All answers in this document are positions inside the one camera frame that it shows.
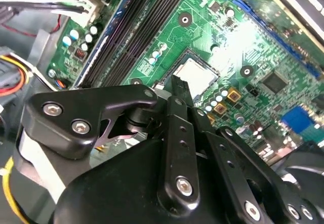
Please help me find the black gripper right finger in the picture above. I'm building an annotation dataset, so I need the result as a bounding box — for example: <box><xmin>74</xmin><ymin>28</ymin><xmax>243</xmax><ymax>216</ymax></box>
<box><xmin>180</xmin><ymin>79</ymin><xmax>319</xmax><ymax>224</ymax></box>

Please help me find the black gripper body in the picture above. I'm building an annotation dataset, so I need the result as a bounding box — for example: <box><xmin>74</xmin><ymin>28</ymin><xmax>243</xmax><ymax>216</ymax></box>
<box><xmin>52</xmin><ymin>137</ymin><xmax>248</xmax><ymax>224</ymax></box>

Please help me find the silver CPU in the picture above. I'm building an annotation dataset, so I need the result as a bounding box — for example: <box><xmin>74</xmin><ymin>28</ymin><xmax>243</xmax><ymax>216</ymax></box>
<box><xmin>174</xmin><ymin>57</ymin><xmax>220</xmax><ymax>100</ymax></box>

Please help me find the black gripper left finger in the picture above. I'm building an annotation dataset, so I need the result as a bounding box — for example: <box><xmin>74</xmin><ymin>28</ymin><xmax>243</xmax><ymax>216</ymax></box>
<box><xmin>12</xmin><ymin>74</ymin><xmax>201</xmax><ymax>211</ymax></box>

